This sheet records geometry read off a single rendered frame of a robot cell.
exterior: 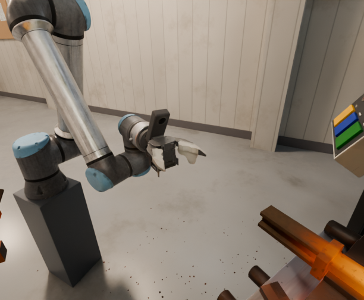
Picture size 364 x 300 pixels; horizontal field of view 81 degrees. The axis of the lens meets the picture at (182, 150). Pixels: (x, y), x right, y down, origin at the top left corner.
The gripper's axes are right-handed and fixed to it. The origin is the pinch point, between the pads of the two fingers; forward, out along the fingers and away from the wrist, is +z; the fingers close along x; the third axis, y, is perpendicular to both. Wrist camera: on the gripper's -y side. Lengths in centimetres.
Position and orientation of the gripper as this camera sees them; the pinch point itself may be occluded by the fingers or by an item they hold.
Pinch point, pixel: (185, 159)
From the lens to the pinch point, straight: 51.6
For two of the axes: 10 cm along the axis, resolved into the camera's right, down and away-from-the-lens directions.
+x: -8.3, 2.7, -5.0
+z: 5.6, 3.7, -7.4
